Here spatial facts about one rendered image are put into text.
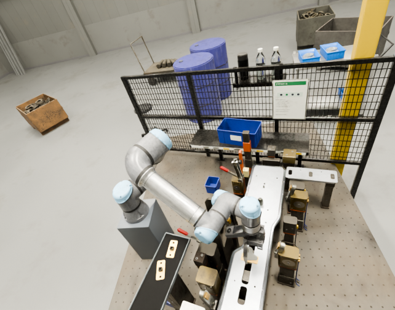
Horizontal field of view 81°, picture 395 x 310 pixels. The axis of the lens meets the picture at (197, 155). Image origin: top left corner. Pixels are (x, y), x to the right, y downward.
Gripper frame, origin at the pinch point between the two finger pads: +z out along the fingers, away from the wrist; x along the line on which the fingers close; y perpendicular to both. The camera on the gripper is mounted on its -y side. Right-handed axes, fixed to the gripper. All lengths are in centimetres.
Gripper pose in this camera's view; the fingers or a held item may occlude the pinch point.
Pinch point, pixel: (248, 248)
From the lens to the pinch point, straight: 117.9
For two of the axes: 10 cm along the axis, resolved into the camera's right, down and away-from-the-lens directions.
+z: 1.9, 7.4, 6.5
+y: 9.2, 1.0, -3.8
